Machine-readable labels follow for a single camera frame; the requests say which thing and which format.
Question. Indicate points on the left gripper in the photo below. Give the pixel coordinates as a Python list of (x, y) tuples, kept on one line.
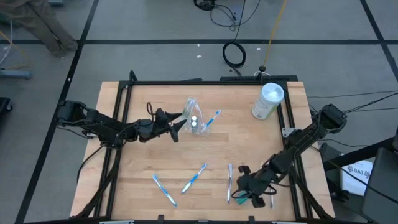
[(155, 129)]

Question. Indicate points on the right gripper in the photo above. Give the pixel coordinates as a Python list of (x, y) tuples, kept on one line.
[(256, 183)]

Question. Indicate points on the blue white toothbrush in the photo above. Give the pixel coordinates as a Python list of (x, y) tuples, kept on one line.
[(164, 190), (212, 119)]

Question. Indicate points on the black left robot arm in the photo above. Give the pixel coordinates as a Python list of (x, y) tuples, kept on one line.
[(102, 126)]

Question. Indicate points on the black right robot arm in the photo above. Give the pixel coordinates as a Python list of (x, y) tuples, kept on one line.
[(304, 143)]

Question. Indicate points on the blue toothbrush in wrapper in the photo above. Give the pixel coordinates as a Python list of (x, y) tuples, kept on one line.
[(194, 179)]

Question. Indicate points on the black power strip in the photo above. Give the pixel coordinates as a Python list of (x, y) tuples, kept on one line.
[(258, 77)]

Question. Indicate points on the white wipes canister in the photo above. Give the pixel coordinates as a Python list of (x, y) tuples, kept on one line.
[(267, 101)]

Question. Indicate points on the white printed paper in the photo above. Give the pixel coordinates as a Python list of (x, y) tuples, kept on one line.
[(356, 177)]

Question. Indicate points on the black desk leg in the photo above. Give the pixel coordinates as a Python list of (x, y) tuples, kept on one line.
[(357, 157)]

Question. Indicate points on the black chair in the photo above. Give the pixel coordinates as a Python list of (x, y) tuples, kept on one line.
[(381, 186)]

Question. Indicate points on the grey blue table foot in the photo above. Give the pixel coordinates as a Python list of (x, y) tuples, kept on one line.
[(15, 74)]

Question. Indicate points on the black floor object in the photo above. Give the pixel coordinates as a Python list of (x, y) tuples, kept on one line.
[(4, 105)]

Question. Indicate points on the person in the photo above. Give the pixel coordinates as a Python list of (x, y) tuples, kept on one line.
[(37, 21)]

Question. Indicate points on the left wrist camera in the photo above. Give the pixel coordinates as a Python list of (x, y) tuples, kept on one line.
[(161, 113)]

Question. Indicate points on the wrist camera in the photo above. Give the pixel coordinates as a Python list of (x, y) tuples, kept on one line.
[(244, 170), (161, 113)]

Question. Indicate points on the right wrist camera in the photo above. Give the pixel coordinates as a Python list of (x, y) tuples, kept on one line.
[(244, 170)]

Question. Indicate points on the black aluminium table frame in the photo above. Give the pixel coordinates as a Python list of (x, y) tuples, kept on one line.
[(202, 83)]

